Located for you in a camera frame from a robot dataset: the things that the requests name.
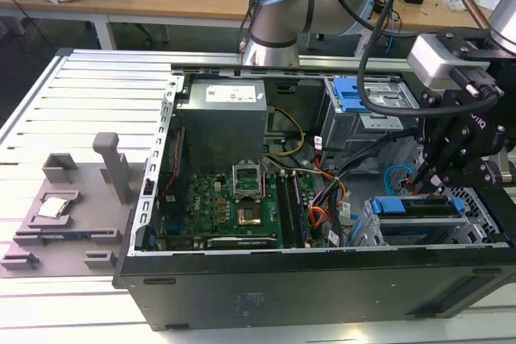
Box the grey power supply unit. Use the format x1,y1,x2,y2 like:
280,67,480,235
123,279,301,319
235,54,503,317
175,79,270,176

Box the black RAM stick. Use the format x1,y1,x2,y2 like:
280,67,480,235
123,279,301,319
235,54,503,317
276,172,298,248

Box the orange wire bundle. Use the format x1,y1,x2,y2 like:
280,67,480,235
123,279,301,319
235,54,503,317
308,180,351,229

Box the black PC case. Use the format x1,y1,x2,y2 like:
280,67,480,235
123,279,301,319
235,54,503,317
111,62,516,333

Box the black cable bundle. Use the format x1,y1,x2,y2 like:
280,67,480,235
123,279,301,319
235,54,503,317
312,127,421,216

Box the black graphics card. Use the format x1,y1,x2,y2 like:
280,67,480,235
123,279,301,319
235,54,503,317
206,235,279,250

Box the grey parts rack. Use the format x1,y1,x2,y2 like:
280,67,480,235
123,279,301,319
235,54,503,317
0,131,139,280

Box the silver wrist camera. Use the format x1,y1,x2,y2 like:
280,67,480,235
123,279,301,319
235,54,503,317
406,33,461,89

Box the silver CPU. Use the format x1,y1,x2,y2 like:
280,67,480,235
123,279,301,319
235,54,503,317
36,197,70,219

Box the CPU socket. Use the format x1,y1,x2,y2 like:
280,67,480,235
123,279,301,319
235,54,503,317
235,205,264,227

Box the wooden desk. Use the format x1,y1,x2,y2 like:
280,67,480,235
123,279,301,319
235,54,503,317
0,0,516,44

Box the metal socket cover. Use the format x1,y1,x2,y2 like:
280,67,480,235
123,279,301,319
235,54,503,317
231,162,263,201

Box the hanging blue cable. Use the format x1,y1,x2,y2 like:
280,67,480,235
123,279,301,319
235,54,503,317
385,9,401,54

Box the blue disk wire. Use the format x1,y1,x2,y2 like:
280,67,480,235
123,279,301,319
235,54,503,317
381,162,418,201

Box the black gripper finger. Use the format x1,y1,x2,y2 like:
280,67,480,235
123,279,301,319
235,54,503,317
411,89,465,195
427,134,500,189

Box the blue drive bay latch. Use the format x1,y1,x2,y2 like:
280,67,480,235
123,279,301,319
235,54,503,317
332,77,376,114

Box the green motherboard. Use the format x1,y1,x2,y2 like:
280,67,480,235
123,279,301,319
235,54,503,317
159,170,330,251

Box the metal optical drive cage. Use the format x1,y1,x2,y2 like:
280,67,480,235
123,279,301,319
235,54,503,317
317,77,422,164

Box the yellow power wires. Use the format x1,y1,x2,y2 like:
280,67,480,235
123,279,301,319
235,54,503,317
261,106,306,158

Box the thick black camera cable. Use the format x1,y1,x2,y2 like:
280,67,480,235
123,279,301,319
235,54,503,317
357,0,422,118

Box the metal disk bay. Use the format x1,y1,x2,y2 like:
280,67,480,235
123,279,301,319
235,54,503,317
349,193,506,248

